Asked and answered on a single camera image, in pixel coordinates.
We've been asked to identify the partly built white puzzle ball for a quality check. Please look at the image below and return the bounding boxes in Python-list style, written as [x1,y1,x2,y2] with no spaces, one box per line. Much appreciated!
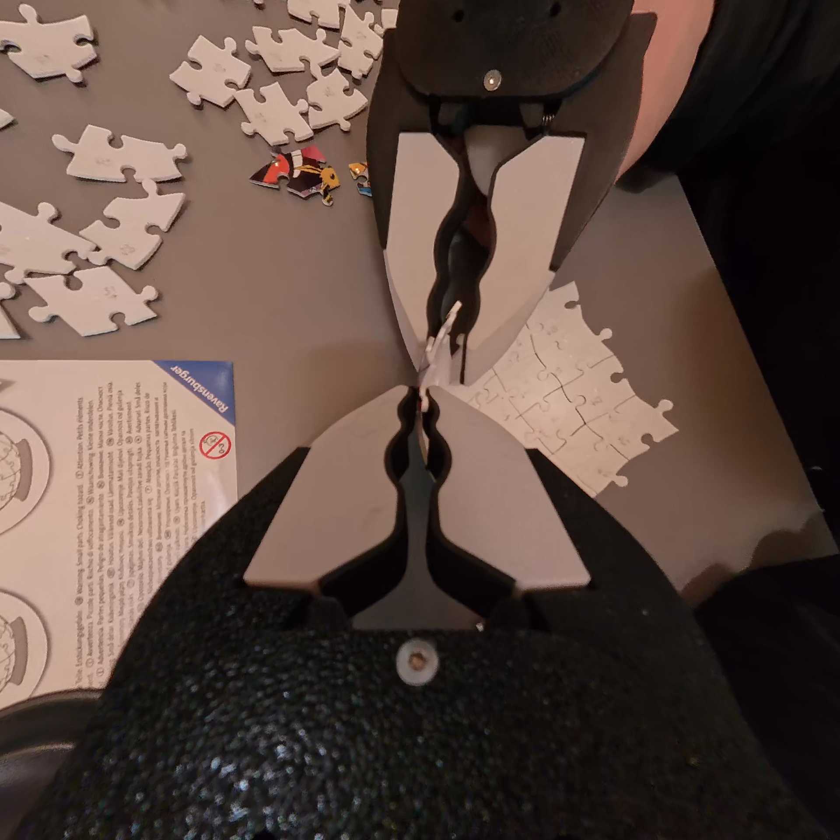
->
[416,282,680,500]

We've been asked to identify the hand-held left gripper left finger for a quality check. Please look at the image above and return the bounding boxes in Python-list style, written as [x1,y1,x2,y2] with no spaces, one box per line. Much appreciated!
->
[243,386,417,616]

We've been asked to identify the white puzzle piece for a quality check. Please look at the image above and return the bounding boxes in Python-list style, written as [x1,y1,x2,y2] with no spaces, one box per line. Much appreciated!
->
[420,301,466,395]

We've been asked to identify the pile of white puzzle pieces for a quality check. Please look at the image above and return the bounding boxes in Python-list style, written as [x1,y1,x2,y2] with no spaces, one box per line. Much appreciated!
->
[0,0,401,339]

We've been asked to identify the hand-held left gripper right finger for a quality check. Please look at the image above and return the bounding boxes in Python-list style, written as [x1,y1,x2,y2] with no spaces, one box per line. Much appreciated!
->
[424,391,593,618]

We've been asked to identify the printed puzzle instruction leaflet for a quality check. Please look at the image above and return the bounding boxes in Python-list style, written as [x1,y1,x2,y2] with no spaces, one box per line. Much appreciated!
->
[0,360,238,710]

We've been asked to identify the black dome puzzle stand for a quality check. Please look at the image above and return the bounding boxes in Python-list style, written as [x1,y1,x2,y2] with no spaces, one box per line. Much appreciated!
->
[0,689,106,840]

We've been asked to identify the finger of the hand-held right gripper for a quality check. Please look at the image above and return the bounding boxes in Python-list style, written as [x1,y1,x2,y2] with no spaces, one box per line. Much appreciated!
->
[459,133,588,386]
[382,130,470,358]

